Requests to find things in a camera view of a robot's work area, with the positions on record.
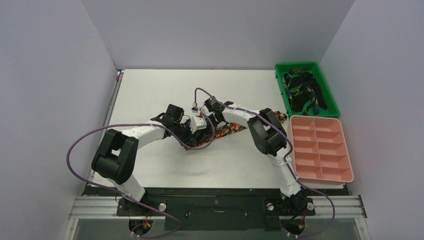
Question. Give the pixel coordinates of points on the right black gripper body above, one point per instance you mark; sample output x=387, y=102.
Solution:
x=218, y=118

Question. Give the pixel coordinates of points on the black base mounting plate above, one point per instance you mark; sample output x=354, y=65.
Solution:
x=201, y=209

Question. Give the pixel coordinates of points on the black yellow patterned tie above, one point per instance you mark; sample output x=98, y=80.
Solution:
x=303, y=92

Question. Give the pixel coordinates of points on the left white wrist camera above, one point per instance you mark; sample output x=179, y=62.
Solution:
x=198, y=123

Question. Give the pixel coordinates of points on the colourful faces patterned tie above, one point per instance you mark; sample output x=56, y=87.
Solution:
x=232, y=129

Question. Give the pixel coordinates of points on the green plastic bin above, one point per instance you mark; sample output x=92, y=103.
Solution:
x=312, y=67

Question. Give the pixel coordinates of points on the aluminium rail frame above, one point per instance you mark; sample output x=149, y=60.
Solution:
x=106, y=207

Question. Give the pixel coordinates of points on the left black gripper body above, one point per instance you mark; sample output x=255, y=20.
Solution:
x=183, y=132

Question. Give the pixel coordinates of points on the pink divided tray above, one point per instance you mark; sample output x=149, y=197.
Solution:
x=320, y=154

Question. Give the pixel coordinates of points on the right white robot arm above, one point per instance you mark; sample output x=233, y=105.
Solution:
x=294, y=197

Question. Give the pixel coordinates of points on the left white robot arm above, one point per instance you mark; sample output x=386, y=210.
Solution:
x=115, y=157

